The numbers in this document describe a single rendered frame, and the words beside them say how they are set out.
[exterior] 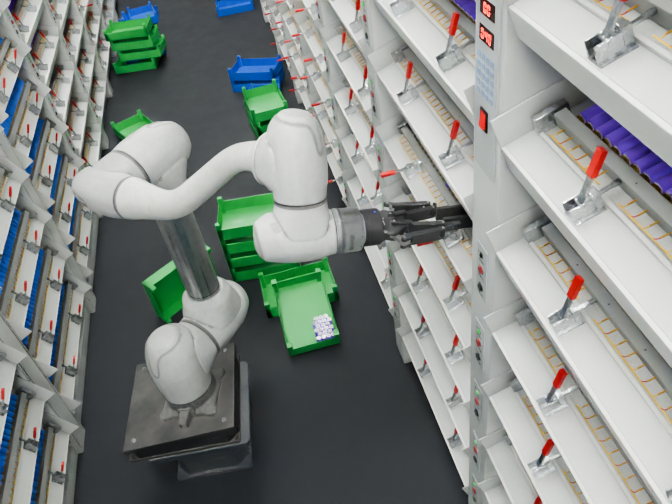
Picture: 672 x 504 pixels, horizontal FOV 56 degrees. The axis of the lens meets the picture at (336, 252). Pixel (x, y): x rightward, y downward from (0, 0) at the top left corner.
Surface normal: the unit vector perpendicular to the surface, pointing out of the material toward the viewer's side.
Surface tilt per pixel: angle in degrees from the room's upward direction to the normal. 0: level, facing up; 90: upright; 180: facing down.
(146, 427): 4
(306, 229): 71
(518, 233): 90
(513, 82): 90
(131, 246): 0
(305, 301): 17
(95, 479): 0
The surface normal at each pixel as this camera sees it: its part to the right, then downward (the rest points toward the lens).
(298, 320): -0.06, -0.52
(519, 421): -0.46, -0.61
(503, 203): 0.23, 0.63
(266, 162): -0.63, 0.30
